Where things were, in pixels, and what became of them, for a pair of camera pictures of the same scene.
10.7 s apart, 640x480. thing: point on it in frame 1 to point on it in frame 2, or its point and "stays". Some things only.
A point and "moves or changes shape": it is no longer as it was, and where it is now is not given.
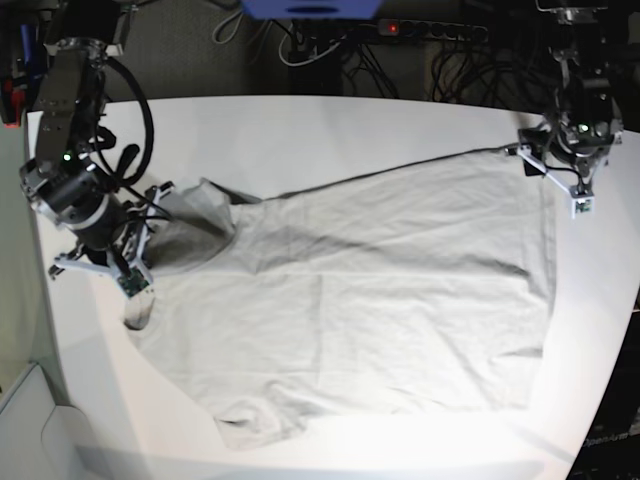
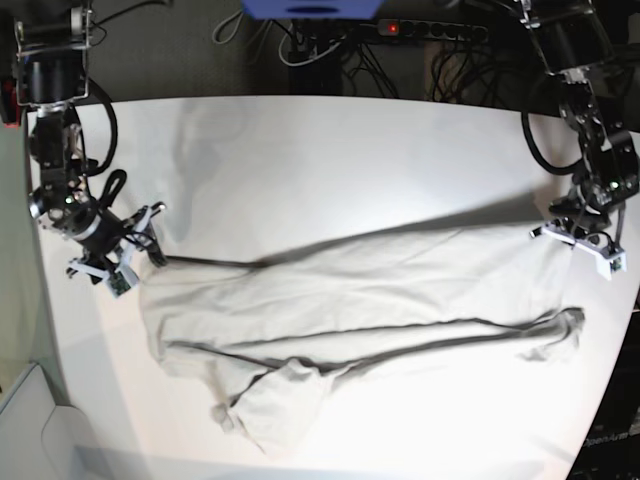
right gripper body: [571, 148] to [571, 225]
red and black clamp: [13, 100] stays
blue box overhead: [311, 9] stays
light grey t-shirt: [422, 288] moves or changes shape
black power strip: [433, 29] stays
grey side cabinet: [39, 439] stays
